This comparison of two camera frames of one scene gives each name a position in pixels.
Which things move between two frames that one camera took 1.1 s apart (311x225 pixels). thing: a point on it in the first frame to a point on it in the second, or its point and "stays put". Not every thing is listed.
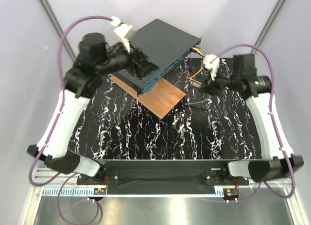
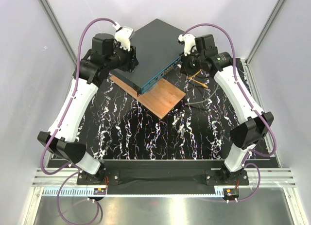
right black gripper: x=215 y=76 to x=184 y=67
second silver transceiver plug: x=181 y=128 stays put
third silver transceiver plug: x=182 y=131 stays put
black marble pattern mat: x=115 y=126 stays put
